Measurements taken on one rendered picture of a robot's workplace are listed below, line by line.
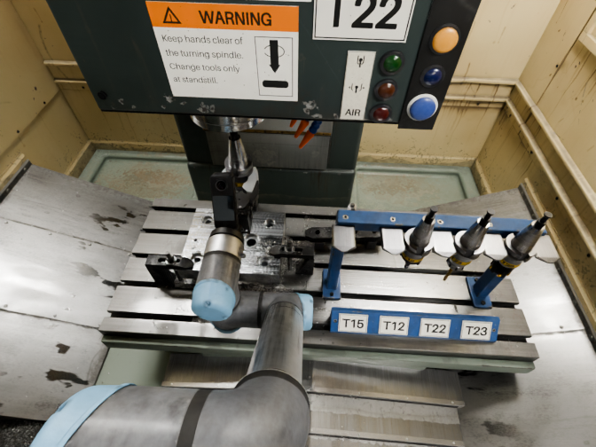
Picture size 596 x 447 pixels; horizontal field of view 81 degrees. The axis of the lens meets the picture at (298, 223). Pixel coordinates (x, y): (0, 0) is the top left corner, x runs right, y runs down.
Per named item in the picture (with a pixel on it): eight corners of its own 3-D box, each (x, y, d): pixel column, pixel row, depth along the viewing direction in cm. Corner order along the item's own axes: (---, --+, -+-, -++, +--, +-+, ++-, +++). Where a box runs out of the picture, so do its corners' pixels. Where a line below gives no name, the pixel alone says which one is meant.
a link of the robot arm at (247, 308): (260, 338, 74) (255, 317, 66) (207, 335, 75) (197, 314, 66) (263, 303, 79) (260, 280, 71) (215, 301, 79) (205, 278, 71)
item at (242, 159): (250, 157, 79) (247, 132, 74) (244, 169, 77) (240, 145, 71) (232, 153, 80) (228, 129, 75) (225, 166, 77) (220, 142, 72)
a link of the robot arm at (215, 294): (193, 323, 65) (183, 302, 58) (207, 271, 72) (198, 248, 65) (235, 325, 65) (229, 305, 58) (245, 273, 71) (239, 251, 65)
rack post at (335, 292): (341, 300, 102) (354, 241, 79) (322, 299, 102) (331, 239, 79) (340, 270, 108) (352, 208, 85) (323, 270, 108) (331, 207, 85)
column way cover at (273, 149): (329, 172, 136) (344, 35, 96) (209, 167, 137) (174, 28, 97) (329, 164, 139) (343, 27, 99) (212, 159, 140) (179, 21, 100)
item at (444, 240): (458, 259, 75) (458, 256, 74) (433, 257, 75) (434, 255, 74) (450, 232, 79) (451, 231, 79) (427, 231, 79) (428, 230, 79)
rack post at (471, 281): (491, 309, 101) (551, 252, 78) (473, 308, 101) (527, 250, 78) (482, 278, 107) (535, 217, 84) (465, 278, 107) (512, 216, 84)
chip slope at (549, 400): (580, 459, 102) (653, 450, 81) (341, 443, 104) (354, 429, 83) (492, 223, 157) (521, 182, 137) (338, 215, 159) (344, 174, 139)
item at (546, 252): (561, 264, 74) (563, 262, 74) (536, 262, 74) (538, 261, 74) (548, 238, 79) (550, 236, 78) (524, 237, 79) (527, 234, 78)
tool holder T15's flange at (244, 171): (256, 163, 82) (255, 155, 80) (247, 181, 78) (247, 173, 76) (231, 159, 83) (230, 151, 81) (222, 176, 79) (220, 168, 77)
